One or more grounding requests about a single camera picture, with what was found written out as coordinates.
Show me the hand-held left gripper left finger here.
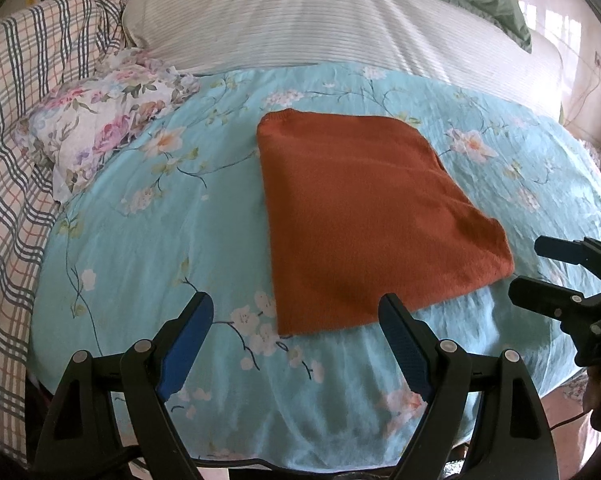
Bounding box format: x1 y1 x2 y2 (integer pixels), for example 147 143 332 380
33 291 215 480

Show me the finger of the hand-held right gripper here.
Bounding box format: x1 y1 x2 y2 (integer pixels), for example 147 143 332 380
535 236 601 270
509 276 601 335

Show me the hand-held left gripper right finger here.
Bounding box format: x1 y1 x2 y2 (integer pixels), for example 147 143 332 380
378 293 561 480

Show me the orange knit sweater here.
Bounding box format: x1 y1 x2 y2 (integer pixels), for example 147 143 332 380
256 108 515 336

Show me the light blue floral blanket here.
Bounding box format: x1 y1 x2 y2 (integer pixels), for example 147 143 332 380
28 64 601 466

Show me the white floral pillow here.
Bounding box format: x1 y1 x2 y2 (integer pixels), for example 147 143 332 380
15 47 201 206

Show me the plaid bed sheet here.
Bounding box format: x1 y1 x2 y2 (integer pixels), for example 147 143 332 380
0 0 146 466

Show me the white striped duvet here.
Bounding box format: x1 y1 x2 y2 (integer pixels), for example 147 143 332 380
122 0 566 121

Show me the thin black cable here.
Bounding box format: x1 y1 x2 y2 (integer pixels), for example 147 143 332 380
548 409 590 432

